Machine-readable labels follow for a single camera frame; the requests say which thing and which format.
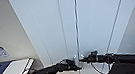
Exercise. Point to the white wardrobe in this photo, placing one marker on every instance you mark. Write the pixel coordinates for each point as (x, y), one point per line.
(23, 15)

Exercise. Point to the blue white wall sign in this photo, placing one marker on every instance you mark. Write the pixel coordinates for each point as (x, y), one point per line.
(1, 51)

